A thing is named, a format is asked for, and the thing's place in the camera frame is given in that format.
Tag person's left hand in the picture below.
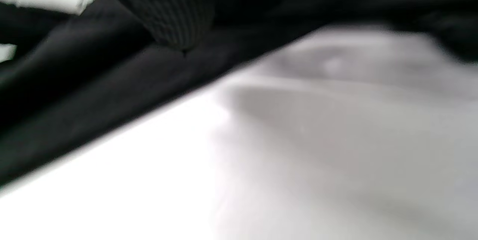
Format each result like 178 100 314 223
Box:
93 0 478 61

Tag black trousers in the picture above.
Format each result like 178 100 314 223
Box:
0 0 336 188

